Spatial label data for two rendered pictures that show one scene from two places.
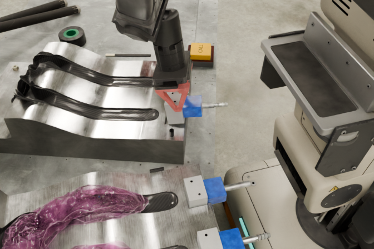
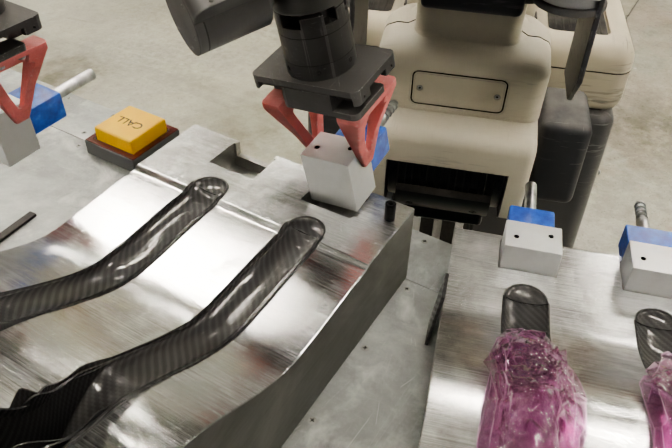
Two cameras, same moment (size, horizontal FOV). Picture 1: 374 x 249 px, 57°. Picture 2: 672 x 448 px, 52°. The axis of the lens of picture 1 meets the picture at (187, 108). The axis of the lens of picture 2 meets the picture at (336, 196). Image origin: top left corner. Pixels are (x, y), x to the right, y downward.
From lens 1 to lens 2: 0.58 m
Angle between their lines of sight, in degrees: 46
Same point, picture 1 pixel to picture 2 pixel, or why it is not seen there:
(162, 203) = (526, 315)
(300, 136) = (432, 119)
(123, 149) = (339, 337)
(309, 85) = not seen: outside the picture
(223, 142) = not seen: hidden behind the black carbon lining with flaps
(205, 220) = (590, 265)
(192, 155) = not seen: hidden behind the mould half
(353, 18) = not seen: outside the picture
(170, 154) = (395, 269)
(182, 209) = (556, 286)
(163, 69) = (339, 69)
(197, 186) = (532, 232)
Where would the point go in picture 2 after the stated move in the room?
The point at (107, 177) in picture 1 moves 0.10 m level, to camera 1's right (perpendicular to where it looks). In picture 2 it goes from (452, 357) to (493, 271)
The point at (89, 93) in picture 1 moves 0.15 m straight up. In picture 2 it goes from (134, 315) to (94, 151)
